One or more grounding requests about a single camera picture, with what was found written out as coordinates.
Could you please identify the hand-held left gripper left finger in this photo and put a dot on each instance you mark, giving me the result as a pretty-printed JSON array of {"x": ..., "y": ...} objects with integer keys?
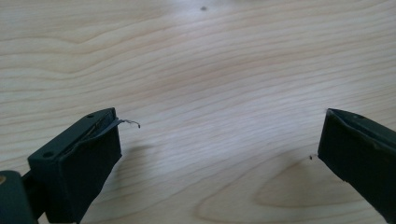
[{"x": 81, "y": 161}]

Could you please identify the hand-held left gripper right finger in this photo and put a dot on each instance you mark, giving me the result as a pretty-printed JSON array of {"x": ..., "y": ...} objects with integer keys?
[{"x": 361, "y": 155}]

